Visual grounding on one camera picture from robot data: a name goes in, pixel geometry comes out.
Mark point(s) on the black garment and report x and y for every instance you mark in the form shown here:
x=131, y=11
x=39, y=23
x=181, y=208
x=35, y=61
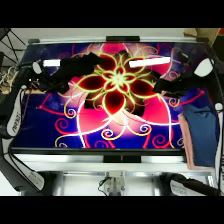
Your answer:
x=81, y=65

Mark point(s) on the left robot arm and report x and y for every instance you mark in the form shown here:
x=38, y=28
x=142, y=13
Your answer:
x=14, y=111

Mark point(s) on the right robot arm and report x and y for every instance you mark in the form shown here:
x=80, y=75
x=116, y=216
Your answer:
x=203, y=68

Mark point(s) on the pink garment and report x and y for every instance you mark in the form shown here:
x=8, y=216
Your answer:
x=190, y=151

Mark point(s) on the blue garment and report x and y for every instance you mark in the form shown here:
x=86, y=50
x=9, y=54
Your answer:
x=201, y=133

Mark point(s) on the cardboard box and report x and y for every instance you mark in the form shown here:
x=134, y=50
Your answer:
x=206, y=33

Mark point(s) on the black stand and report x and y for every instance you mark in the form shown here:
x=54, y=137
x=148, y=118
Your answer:
x=7, y=36

